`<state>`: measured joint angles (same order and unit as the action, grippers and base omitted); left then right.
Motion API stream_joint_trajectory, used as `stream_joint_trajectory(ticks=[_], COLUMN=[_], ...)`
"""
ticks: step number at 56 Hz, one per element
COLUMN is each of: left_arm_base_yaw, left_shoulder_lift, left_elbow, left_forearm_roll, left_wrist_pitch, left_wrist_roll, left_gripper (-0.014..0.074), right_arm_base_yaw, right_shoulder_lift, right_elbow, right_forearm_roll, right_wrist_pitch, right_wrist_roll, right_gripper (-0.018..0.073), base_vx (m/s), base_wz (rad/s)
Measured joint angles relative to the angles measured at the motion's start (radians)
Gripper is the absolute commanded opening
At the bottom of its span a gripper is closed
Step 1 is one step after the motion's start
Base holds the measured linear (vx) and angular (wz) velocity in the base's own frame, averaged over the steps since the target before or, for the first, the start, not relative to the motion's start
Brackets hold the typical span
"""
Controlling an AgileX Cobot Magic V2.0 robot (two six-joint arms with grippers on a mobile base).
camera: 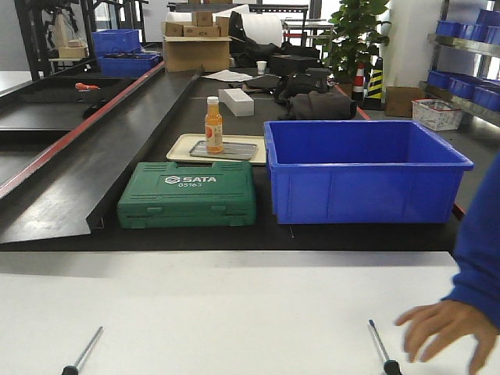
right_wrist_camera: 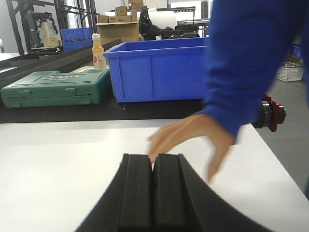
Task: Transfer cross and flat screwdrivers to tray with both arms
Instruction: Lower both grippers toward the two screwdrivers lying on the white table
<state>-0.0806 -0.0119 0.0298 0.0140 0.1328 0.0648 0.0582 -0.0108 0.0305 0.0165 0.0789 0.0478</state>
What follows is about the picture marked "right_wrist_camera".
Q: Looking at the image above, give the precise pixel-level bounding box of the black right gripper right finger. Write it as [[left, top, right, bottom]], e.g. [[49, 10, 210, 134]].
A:
[[153, 154, 269, 232]]

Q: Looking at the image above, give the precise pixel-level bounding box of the blue sleeved forearm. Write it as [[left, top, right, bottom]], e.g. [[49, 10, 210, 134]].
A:
[[203, 0, 309, 136]]

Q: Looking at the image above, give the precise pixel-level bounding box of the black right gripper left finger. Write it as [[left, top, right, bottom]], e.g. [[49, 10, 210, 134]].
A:
[[77, 154, 152, 232]]

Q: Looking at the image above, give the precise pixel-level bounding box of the large blue plastic bin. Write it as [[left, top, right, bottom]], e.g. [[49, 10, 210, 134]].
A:
[[104, 38, 209, 103]]

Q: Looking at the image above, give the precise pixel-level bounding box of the open cardboard box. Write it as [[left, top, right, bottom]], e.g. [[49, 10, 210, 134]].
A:
[[97, 22, 140, 44]]

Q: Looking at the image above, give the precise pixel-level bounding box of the green plastic tool case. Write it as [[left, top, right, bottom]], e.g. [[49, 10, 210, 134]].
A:
[[0, 69, 112, 108]]

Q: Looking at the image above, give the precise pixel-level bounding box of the person's bare hand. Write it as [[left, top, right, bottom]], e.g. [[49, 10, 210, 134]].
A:
[[148, 114, 236, 182]]

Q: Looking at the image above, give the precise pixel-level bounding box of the distant blue plastic crate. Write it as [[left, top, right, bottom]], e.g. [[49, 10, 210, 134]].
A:
[[60, 28, 93, 52]]

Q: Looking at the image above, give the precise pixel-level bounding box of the orange juice bottle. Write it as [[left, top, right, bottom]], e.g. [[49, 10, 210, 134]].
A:
[[92, 33, 106, 69]]

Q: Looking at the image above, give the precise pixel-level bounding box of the red black table clamp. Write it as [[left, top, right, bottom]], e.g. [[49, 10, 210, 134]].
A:
[[252, 94, 287, 132]]

